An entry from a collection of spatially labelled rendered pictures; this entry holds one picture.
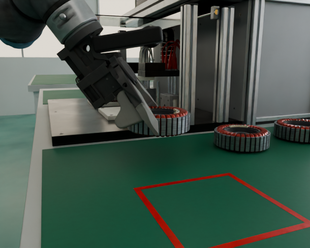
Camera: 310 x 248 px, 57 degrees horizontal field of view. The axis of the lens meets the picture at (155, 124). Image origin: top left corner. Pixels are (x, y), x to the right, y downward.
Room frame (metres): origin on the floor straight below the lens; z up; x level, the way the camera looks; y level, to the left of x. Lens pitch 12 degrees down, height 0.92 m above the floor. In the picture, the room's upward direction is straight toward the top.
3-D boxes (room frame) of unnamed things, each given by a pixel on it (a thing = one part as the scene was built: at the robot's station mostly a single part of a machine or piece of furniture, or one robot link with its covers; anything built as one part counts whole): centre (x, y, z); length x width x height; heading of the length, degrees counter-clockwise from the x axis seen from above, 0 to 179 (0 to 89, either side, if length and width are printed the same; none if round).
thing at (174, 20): (0.99, 0.03, 1.03); 0.62 x 0.01 x 0.03; 21
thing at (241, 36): (1.05, -0.11, 0.92); 0.66 x 0.01 x 0.30; 21
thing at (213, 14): (1.02, -0.04, 1.04); 0.62 x 0.02 x 0.03; 21
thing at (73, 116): (0.96, 0.11, 0.76); 0.64 x 0.47 x 0.02; 21
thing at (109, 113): (0.84, 0.08, 0.78); 0.15 x 0.15 x 0.01; 21
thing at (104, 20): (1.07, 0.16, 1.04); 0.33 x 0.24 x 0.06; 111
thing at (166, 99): (0.90, -0.05, 0.80); 0.08 x 0.05 x 0.06; 21
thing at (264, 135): (0.58, -0.18, 0.77); 0.11 x 0.11 x 0.04
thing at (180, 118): (0.50, -0.01, 0.82); 0.11 x 0.11 x 0.04
